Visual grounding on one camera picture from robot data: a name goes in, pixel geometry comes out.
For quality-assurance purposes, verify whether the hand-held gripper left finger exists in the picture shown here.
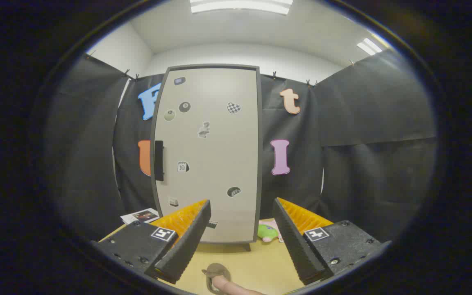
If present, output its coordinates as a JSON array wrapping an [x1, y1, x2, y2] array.
[[91, 200, 211, 284]]

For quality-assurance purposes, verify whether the brown fuzzy shoe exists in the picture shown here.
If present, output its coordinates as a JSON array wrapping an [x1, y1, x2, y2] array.
[[202, 263, 231, 293]]

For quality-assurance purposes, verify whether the black backdrop cloth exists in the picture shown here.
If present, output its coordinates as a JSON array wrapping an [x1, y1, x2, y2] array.
[[43, 48, 438, 242]]

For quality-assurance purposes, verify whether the large ceiling light panel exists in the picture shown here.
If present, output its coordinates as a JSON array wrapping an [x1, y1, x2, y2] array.
[[190, 0, 294, 16]]

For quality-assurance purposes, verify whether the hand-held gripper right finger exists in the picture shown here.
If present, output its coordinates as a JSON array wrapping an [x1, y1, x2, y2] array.
[[272, 197, 392, 286]]

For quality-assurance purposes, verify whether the light grey shoe cabinet door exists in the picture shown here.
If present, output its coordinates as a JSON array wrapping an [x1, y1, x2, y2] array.
[[154, 68, 258, 243]]

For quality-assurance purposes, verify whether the grey shoe cabinet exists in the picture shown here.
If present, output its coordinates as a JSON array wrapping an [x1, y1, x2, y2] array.
[[150, 64, 263, 251]]

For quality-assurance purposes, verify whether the black door handle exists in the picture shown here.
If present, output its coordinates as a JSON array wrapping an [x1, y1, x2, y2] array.
[[154, 141, 164, 181]]

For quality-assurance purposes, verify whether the white book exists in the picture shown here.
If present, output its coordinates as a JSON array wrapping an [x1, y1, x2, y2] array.
[[120, 208, 160, 225]]

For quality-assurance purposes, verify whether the pink and green plush toy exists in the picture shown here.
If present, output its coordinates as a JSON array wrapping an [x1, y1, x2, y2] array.
[[258, 220, 281, 243]]

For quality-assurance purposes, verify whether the small ceiling light panel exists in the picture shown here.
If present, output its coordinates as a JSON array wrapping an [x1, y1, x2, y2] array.
[[357, 38, 383, 56]]

